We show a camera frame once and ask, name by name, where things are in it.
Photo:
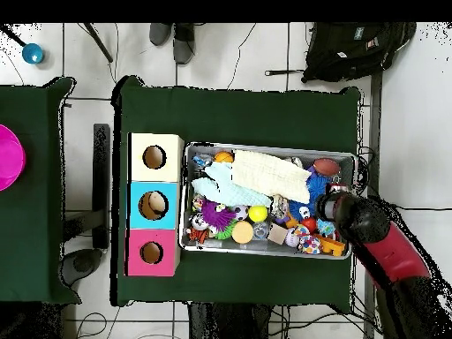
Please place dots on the black tripod leg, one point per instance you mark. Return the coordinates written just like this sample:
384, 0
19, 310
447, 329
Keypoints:
14, 37
99, 42

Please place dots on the black backpack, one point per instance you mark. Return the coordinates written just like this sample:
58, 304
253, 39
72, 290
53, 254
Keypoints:
346, 53

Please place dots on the wooden box with three holes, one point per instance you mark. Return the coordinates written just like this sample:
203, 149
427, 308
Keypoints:
137, 212

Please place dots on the blue green globe ball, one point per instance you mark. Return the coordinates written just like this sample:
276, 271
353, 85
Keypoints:
325, 226

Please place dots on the small teal blue ball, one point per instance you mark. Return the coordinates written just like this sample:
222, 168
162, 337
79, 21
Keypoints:
33, 53

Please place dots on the purple spiky monster toy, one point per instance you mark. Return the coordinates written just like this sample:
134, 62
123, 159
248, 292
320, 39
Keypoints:
217, 215

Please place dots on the black panel on stand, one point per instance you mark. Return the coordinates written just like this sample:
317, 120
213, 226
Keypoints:
101, 176

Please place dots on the mint waffle cloth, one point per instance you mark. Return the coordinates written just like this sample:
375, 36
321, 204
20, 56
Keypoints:
226, 190

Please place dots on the brown toy football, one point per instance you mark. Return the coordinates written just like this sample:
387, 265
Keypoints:
326, 167

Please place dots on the orange plastic toy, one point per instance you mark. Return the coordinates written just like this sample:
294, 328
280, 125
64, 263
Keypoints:
333, 247

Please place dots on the pink plastic bowl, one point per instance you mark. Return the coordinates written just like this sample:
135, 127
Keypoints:
10, 159

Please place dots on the blue spiky ball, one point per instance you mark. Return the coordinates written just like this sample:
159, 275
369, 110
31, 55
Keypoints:
316, 187

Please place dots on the silver mesh bin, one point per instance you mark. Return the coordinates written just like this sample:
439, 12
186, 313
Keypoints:
219, 249

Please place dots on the orange toy basketball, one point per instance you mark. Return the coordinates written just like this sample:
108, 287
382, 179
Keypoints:
223, 157

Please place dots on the round orange sponge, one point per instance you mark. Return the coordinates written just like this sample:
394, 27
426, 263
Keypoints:
242, 232

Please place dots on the dark green tablecloth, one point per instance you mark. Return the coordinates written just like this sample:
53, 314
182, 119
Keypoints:
247, 113
35, 229

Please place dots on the grey metal rail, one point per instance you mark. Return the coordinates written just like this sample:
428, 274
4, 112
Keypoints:
375, 123

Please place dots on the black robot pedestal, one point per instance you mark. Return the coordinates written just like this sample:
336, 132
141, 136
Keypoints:
229, 325

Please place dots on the cream waffle cloth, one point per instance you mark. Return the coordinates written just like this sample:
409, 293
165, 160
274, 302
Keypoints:
268, 174

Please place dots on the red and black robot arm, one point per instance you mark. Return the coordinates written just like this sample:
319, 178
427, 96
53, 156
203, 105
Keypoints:
370, 222

